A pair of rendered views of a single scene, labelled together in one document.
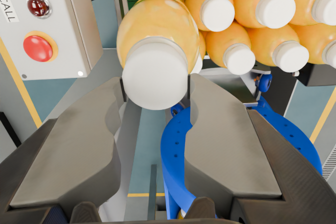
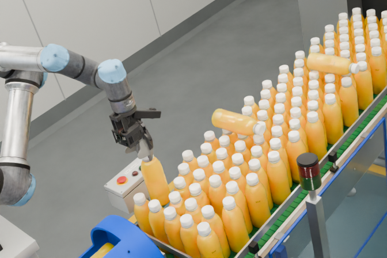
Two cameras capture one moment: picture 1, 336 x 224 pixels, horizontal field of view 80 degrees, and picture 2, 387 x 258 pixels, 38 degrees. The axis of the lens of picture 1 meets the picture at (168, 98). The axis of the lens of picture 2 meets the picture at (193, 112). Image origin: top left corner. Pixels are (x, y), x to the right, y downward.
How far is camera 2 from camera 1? 1.82 m
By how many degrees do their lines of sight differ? 81
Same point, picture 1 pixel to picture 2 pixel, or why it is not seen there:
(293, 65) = (184, 219)
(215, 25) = (171, 196)
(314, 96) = not seen: outside the picture
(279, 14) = (189, 202)
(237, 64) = (167, 210)
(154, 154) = not seen: outside the picture
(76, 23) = (137, 184)
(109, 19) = not seen: outside the picture
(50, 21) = (133, 178)
